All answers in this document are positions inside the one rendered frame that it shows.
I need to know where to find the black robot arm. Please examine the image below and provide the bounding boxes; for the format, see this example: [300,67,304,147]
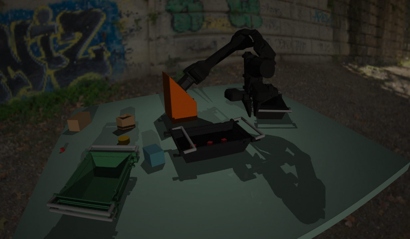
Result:
[176,28,276,101]

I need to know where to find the yellow short cylinder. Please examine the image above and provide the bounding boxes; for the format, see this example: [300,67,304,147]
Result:
[118,135,130,145]

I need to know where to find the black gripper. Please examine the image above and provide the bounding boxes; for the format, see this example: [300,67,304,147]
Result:
[224,72,278,117]

